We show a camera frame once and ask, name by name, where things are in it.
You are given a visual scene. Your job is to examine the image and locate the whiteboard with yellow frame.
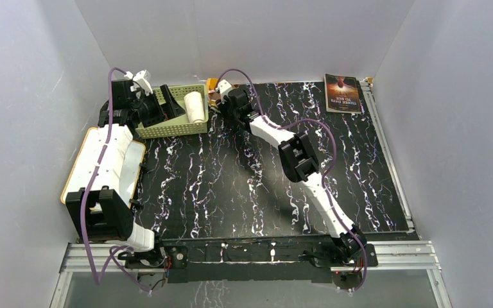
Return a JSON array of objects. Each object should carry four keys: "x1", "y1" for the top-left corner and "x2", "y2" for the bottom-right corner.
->
[{"x1": 60, "y1": 124, "x2": 146, "y2": 205}]

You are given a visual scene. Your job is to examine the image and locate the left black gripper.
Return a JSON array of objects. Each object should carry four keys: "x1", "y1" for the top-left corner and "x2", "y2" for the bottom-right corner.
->
[{"x1": 132, "y1": 86, "x2": 185, "y2": 128}]

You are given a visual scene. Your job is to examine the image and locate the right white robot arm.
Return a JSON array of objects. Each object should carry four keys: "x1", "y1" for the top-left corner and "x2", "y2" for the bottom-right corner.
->
[{"x1": 217, "y1": 81, "x2": 368, "y2": 266}]

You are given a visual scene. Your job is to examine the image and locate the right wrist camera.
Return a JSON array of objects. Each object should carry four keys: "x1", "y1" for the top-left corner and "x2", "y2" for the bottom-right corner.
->
[{"x1": 215, "y1": 80, "x2": 234, "y2": 98}]

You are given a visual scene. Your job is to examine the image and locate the book with dark cover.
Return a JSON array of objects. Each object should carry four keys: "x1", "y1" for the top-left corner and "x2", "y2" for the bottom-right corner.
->
[{"x1": 324, "y1": 74, "x2": 361, "y2": 114}]

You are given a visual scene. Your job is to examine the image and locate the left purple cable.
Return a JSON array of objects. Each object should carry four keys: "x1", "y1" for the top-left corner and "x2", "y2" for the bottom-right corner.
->
[{"x1": 79, "y1": 67, "x2": 154, "y2": 294}]

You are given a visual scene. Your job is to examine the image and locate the yellow brown cloth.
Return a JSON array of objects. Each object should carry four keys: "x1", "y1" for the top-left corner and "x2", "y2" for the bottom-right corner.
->
[{"x1": 206, "y1": 78, "x2": 221, "y2": 112}]

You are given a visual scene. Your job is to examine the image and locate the aluminium frame rail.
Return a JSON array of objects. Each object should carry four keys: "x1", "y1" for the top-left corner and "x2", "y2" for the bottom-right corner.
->
[{"x1": 60, "y1": 240, "x2": 442, "y2": 273}]

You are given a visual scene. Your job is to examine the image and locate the green plastic basket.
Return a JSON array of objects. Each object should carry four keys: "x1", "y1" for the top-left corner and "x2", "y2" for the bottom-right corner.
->
[{"x1": 135, "y1": 84, "x2": 209, "y2": 139}]

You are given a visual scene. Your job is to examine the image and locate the white towel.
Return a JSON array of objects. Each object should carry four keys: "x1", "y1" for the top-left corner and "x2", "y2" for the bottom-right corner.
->
[{"x1": 184, "y1": 92, "x2": 205, "y2": 123}]

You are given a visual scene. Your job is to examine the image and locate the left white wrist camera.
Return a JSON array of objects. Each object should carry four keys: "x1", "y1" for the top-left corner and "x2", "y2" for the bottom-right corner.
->
[{"x1": 124, "y1": 70, "x2": 153, "y2": 95}]

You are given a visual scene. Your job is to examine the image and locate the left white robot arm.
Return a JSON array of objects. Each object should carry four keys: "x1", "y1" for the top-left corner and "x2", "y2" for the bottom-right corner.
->
[{"x1": 61, "y1": 77, "x2": 205, "y2": 267}]

